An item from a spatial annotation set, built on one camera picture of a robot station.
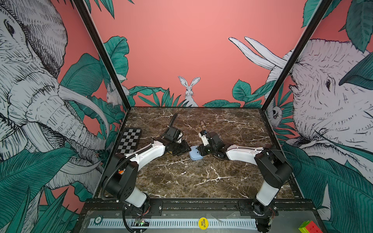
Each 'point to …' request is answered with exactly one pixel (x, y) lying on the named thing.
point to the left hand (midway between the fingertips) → (192, 148)
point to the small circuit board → (140, 222)
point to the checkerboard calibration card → (129, 139)
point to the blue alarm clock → (194, 154)
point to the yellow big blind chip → (203, 223)
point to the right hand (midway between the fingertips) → (197, 146)
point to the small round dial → (98, 220)
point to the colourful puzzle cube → (309, 226)
